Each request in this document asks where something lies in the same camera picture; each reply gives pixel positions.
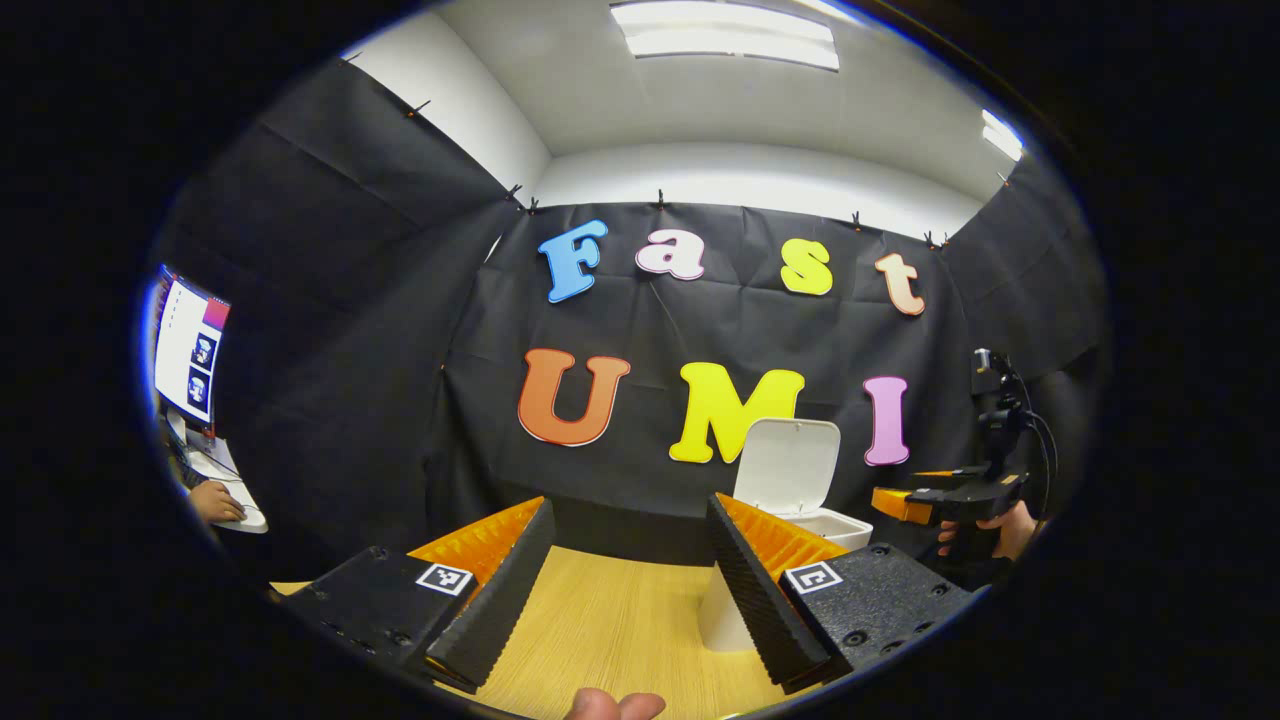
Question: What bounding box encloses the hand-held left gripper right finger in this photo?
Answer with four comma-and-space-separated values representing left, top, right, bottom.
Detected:
705, 492, 977, 697

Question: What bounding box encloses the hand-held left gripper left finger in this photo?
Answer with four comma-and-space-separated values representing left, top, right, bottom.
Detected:
280, 497, 558, 697

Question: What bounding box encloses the white desktop garbage bin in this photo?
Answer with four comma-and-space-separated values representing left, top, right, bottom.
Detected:
697, 417, 875, 654

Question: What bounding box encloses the wooden desktop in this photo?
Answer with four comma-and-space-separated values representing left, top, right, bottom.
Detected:
267, 545, 803, 720

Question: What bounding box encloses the black backdrop cloth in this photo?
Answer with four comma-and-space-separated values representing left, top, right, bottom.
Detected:
148, 58, 1113, 583

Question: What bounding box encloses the white keyboard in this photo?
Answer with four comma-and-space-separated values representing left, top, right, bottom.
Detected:
164, 410, 270, 536

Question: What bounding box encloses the small ceiling light panel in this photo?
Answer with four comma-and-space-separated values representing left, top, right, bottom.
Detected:
979, 107, 1027, 163

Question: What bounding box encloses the computer monitor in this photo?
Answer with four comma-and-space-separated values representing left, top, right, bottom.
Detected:
151, 267, 232, 428

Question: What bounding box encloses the large ceiling light panel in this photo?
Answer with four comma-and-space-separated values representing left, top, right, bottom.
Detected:
609, 0, 842, 73

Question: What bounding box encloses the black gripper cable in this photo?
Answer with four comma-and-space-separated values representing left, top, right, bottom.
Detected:
1019, 407, 1061, 497

